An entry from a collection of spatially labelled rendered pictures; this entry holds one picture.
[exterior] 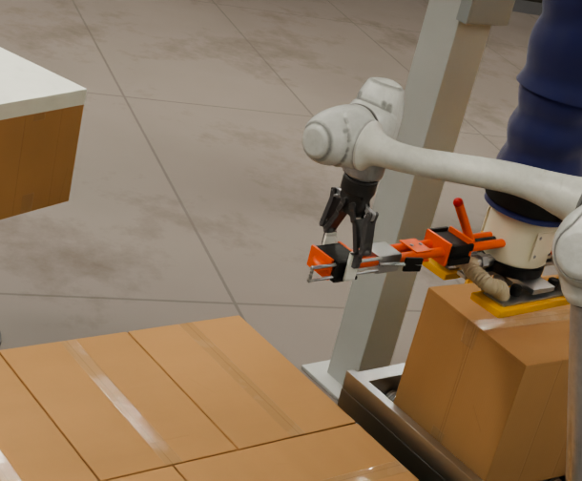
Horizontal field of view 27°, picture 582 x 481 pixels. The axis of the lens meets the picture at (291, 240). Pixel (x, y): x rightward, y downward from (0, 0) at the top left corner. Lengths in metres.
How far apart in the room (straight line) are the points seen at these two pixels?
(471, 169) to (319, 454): 1.12
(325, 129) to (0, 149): 1.66
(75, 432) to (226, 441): 0.39
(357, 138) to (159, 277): 2.83
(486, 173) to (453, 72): 1.76
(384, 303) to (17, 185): 1.39
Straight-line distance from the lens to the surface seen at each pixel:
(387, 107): 2.43
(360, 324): 4.42
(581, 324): 2.16
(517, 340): 3.12
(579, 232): 2.06
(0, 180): 3.79
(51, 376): 3.25
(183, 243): 5.37
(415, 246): 2.75
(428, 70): 4.08
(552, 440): 3.28
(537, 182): 2.32
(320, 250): 2.58
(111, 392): 3.22
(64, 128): 3.91
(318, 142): 2.28
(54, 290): 4.80
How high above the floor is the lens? 2.29
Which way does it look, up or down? 24 degrees down
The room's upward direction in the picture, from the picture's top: 14 degrees clockwise
